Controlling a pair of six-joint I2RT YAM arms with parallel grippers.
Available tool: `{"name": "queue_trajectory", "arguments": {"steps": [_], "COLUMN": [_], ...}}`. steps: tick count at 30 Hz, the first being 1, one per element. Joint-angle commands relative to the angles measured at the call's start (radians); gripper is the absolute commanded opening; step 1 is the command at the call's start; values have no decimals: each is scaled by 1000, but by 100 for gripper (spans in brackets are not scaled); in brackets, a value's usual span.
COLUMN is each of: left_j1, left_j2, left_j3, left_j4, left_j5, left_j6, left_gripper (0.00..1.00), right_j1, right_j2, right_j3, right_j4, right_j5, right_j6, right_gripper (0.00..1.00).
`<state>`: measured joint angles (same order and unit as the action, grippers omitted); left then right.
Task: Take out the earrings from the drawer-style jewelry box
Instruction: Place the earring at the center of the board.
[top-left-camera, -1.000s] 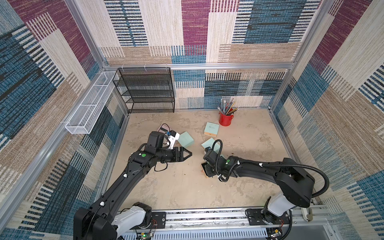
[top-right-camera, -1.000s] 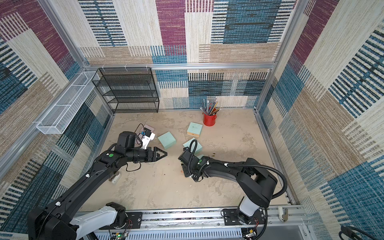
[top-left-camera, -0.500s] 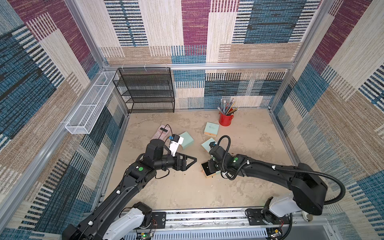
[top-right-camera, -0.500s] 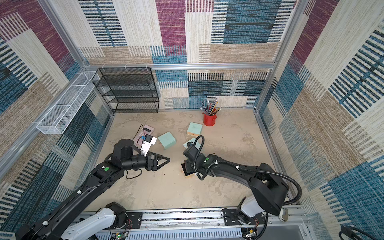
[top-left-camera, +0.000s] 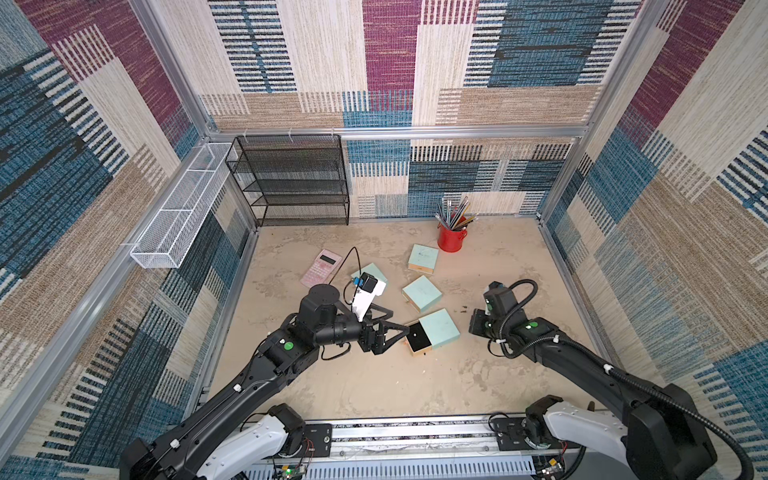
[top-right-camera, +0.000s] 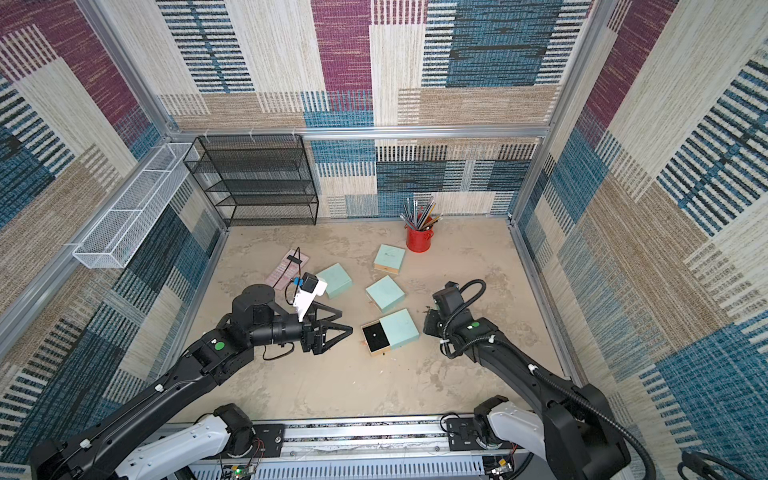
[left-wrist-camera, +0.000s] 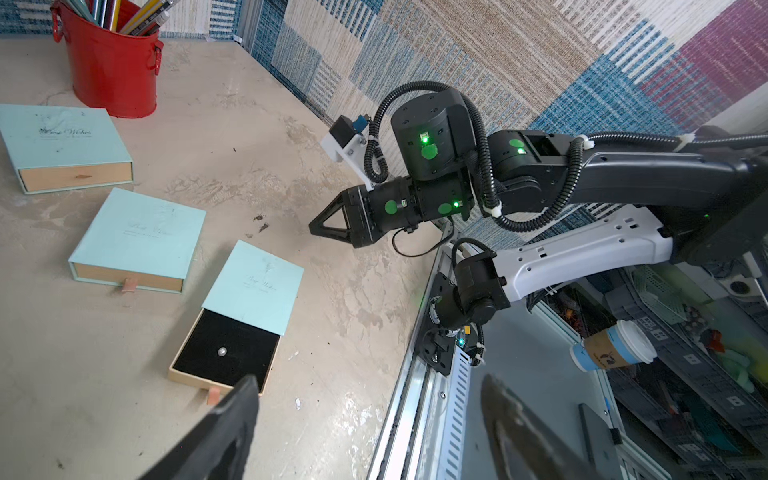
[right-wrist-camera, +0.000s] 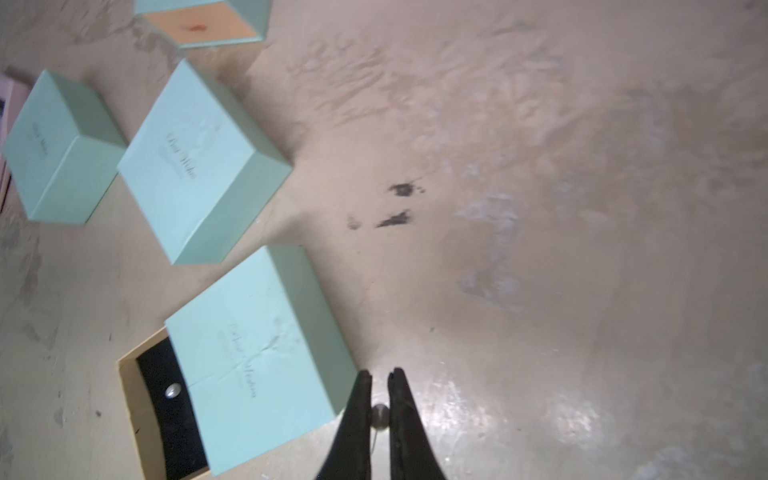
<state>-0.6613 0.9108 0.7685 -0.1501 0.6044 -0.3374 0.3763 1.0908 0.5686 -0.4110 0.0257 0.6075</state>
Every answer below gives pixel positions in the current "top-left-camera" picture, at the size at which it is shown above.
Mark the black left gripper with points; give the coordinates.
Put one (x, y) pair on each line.
(376, 344)

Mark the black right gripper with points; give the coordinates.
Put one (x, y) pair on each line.
(477, 323)

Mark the mint drawer jewelry box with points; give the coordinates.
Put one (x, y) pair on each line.
(431, 332)

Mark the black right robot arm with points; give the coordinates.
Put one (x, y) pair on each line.
(656, 431)

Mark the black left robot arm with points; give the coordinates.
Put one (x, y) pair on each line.
(205, 445)

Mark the middle mint jewelry box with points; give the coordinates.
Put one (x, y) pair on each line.
(422, 294)

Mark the left mint jewelry box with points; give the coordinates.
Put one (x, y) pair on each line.
(375, 271)

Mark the back mint jewelry box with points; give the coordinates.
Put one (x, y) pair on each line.
(423, 259)

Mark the pink calculator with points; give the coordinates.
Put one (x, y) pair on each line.
(322, 268)

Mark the red pencil cup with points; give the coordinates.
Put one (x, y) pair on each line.
(450, 241)

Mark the pencils bundle in cup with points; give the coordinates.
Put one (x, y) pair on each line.
(454, 216)

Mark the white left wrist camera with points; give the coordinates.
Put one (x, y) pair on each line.
(363, 299)

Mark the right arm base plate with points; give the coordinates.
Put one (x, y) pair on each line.
(510, 435)

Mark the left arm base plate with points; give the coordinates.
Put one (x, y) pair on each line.
(317, 441)

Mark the black wire shelf rack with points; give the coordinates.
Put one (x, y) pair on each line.
(292, 180)

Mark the white mesh wall basket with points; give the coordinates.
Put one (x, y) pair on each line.
(168, 238)

